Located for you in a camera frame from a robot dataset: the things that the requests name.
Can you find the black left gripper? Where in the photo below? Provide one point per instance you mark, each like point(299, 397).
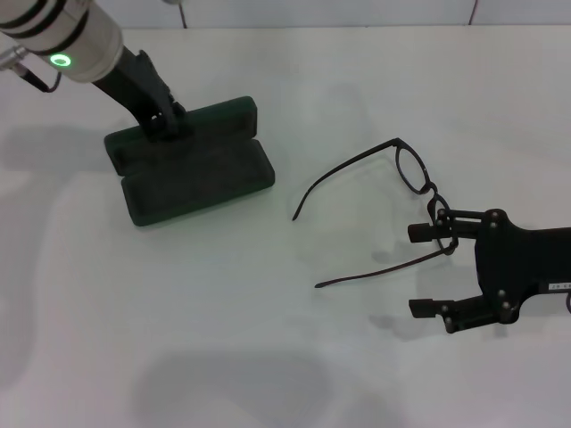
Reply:
point(134, 84)

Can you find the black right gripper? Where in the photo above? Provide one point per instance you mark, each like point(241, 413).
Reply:
point(517, 263)

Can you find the green glasses case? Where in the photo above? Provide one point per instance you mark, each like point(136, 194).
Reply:
point(196, 187)

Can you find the black glasses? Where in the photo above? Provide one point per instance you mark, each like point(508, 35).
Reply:
point(396, 142)

